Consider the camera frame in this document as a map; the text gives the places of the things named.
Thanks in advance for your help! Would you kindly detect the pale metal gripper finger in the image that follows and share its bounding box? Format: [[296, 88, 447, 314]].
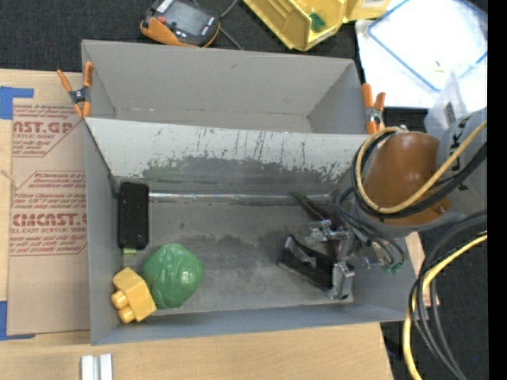
[[327, 262, 356, 302], [284, 236, 318, 269]]

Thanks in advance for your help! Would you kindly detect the small black block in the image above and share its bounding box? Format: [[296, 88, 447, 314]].
[[276, 234, 334, 291]]

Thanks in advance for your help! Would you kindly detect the dark green and maroon stick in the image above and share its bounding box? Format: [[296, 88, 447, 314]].
[[290, 191, 338, 230]]

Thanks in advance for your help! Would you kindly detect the grey metal bin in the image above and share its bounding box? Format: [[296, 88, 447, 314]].
[[81, 39, 417, 346]]

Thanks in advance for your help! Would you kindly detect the green toy lettuce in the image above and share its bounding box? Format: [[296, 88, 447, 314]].
[[141, 242, 206, 310]]

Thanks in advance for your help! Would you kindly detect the long black flat block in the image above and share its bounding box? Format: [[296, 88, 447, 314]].
[[117, 180, 151, 251]]

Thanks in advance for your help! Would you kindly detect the yellow toy building brick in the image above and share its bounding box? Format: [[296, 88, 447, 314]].
[[111, 267, 158, 325]]

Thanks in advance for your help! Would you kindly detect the brown cardboard board, red print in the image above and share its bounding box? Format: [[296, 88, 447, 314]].
[[0, 68, 93, 338]]

